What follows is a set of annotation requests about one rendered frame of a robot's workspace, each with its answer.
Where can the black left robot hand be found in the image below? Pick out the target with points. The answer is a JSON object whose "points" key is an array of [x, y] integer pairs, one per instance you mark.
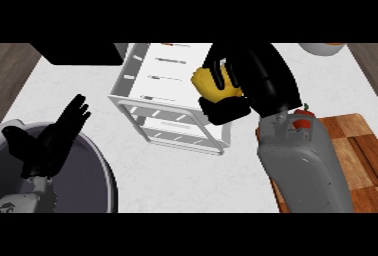
{"points": [[54, 143]]}

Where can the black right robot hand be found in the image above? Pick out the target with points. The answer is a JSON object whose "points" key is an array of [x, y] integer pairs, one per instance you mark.
{"points": [[268, 80]]}

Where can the yellow lemon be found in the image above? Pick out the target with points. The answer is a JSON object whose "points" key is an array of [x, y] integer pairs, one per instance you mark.
{"points": [[213, 85]]}

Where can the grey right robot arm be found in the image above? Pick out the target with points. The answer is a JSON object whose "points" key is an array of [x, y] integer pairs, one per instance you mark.
{"points": [[308, 166]]}

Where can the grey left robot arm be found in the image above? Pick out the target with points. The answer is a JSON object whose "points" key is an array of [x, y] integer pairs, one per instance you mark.
{"points": [[24, 196]]}

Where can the brown wooden cutting board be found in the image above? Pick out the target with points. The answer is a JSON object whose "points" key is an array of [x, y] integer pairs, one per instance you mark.
{"points": [[352, 156]]}

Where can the dark grey round pan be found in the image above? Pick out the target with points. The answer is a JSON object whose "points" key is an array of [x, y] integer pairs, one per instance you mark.
{"points": [[84, 176]]}

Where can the red tomato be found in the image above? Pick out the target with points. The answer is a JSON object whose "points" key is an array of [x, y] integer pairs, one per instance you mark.
{"points": [[307, 111]]}

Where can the grey round bowl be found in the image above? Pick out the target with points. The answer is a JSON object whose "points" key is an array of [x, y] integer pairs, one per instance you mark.
{"points": [[323, 48]]}

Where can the black appliance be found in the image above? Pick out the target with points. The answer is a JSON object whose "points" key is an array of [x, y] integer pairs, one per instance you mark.
{"points": [[82, 53]]}

